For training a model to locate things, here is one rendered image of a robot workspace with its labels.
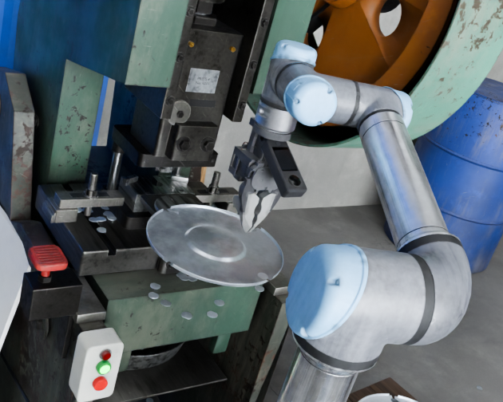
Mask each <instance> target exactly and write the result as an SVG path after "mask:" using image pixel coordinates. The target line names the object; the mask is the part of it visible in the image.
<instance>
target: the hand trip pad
mask: <svg viewBox="0 0 503 402"><path fill-rule="evenodd" d="M28 256H29V258H30V260H31V262H32V263H33V265H34V267H35V269H36V270H39V271H41V276H43V277H49V275H50V271H57V270H64V269H66V267H67V266H68V260H67V258H66V256H65V255H64V254H63V252H62V250H61V248H60V247H58V246H55V245H43V246H32V247H31V248H29V250H28Z"/></svg>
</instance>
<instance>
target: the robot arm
mask: <svg viewBox="0 0 503 402"><path fill-rule="evenodd" d="M316 58H317V52H316V50H315V49H313V48H312V47H310V46H309V45H305V44H303V43H300V42H297V41H290V40H281V41H278V42H277V44H276V46H275V50H274V53H273V55H272V57H271V59H270V60H271V62H270V65H269V68H268V71H267V76H266V79H265V82H264V86H263V91H262V93H261V97H260V100H259V105H258V108H257V111H256V115H255V117H251V119H250V121H249V124H250V125H251V126H252V127H253V128H252V131H251V135H250V139H249V141H248V142H246V141H245V142H246V143H248V144H244V143H245V142H243V144H242V146H235V148H234V151H233V154H232V159H231V163H230V165H229V169H228V171H229V172H231V173H232V174H233V177H234V178H235V179H236V180H237V181H239V182H242V183H241V184H240V188H239V194H238V195H234V196H233V199H232V203H233V205H234V207H235V209H236V210H237V212H238V213H239V215H240V223H241V226H242V228H243V229H244V232H246V233H247V232H251V231H252V230H253V229H254V228H255V227H256V226H257V225H258V224H259V223H260V222H261V221H262V220H263V219H264V218H265V217H266V216H267V214H268V213H269V212H271V210H272V209H273V207H274V206H275V205H276V204H277V202H278V201H279V199H280V197H281V196H282V197H283V198H291V197H302V196H303V195H304V194H305V193H306V192H307V186H306V184H305V183H304V180H303V177H302V176H301V173H300V171H299V169H298V166H297V164H296V162H295V159H294V157H293V155H292V153H291V150H290V148H289V146H288V144H287V141H289V140H290V139H291V134H292V132H293V131H294V130H295V126H296V124H297V121H298V122H300V123H301V124H304V125H307V126H317V125H320V124H324V123H326V122H328V123H333V124H341V125H345V126H350V127H354V128H357V129H358V134H359V137H360V140H361V142H362V146H363V149H364V152H365V154H366V159H367V162H368V164H369V167H370V171H371V174H372V176H373V179H374V183H375V186H376V188H377V191H378V195H379V198H380V200H381V204H382V208H383V210H384V213H385V216H386V220H387V222H388V225H389V228H390V232H391V234H392V237H393V240H394V244H395V247H396V250H397V251H390V250H378V249H372V248H365V247H359V246H356V245H352V244H340V245H335V244H321V245H318V246H314V247H312V248H311V249H310V250H309V251H307V252H306V253H305V254H304V255H303V256H302V258H301V259H300V260H299V261H298V263H297V265H296V267H295V268H294V271H293V273H292V275H291V279H290V281H289V284H288V288H287V292H288V293H289V294H288V297H287V298H286V315H287V322H288V324H289V326H290V328H291V330H292V335H293V337H294V339H295V342H296V344H297V345H298V347H297V349H296V351H295V355H294V357H293V360H292V362H291V366H290V368H289V370H288V373H287V376H286V379H285V381H284V383H283V387H282V389H281V392H280V394H279V398H278V400H277V402H347V399H348V396H349V395H350V393H351V389H352V388H353V385H354V383H355V380H356V378H357V376H358V373H359V372H364V371H366V370H369V369H371V368H372V367H374V365H375V364H376V362H377V361H378V358H379V356H380V353H381V351H382V349H383V347H384V345H386V344H395V345H428V344H431V343H434V342H435V341H439V340H441V339H442V338H443V337H446V336H447V335H448V334H449V333H451V332H452V331H453V330H454V329H455V328H456V327H457V325H458V324H459V322H460V321H461V319H462V318H463V317H464V315H465V312H466V310H467V308H468V304H469V300H470V296H471V287H472V280H471V271H470V267H469V260H468V258H467V256H466V253H465V250H464V248H463V246H462V244H461V241H460V239H459V238H458V237H456V236H455V235H453V234H450V233H449V232H448V229H447V227H446V224H445V221H444V219H443V217H442V213H441V212H440V209H439V207H438V204H437V202H436V199H435V198H434V194H433V192H432V190H431V187H430V184H429V182H428V179H427V178H426V174H425V172H424V170H423V167H422V165H421V162H420V160H419V158H418V154H417V152H416V150H415V148H414V145H413V142H412V140H411V138H410V134H409V133H408V130H407V127H408V126H409V124H410V121H411V118H412V114H413V110H412V109H411V108H412V105H413V104H412V100H411V99H410V97H409V95H408V94H406V93H404V92H401V91H398V90H395V89H392V88H390V87H386V86H383V87H381V86H377V85H370V84H366V83H362V82H357V81H352V80H348V79H344V78H340V77H333V76H329V75H325V74H321V73H317V72H316V71H314V67H315V61H316ZM243 148H246V150H243ZM234 157H235V159H234ZM233 160H234V161H233ZM232 163H233V164H232ZM254 193H257V194H256V195H255V194H254Z"/></svg>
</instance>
